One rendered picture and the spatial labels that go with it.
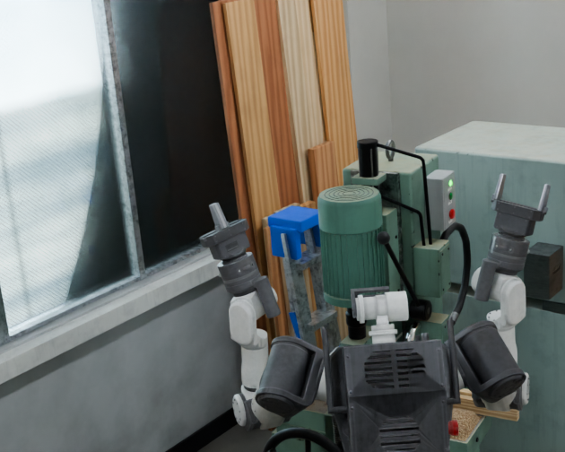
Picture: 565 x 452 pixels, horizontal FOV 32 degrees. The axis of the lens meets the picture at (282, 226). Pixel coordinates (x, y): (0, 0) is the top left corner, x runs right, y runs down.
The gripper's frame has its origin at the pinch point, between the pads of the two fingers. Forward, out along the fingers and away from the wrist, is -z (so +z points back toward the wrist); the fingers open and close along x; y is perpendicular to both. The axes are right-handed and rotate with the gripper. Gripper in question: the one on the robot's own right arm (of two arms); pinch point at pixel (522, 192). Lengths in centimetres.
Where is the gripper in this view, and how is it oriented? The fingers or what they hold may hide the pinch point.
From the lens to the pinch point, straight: 234.0
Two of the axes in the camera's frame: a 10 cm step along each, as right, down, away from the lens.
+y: 5.3, -0.5, 8.5
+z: -1.9, 9.7, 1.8
